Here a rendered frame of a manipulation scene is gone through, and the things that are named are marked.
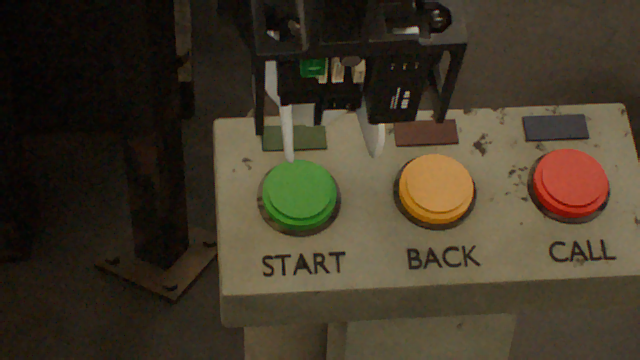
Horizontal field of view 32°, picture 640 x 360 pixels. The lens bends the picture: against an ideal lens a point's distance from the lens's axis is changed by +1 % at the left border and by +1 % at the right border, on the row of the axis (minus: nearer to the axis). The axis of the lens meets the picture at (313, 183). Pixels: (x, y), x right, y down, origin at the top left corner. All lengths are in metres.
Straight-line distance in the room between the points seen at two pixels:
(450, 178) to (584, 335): 0.78
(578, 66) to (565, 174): 1.17
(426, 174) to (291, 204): 0.08
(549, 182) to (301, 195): 0.14
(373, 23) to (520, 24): 1.50
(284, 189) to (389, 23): 0.23
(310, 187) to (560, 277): 0.14
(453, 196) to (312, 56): 0.25
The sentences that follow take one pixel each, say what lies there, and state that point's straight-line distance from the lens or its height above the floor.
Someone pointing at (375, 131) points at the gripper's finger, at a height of 0.72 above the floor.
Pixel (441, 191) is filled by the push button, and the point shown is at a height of 0.61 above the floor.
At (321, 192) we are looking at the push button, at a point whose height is 0.61.
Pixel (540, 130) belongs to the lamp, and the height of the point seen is 0.61.
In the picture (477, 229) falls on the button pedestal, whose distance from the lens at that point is 0.61.
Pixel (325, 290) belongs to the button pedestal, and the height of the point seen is 0.58.
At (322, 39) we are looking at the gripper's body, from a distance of 0.37.
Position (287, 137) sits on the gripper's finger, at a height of 0.72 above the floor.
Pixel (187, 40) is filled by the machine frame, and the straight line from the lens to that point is 1.66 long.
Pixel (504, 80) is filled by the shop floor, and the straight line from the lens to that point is 1.73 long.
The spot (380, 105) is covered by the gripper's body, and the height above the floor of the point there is 0.77.
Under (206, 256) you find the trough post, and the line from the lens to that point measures 1.41.
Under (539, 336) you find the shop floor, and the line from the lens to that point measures 1.37.
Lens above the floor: 1.01
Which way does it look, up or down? 42 degrees down
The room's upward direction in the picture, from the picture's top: 2 degrees clockwise
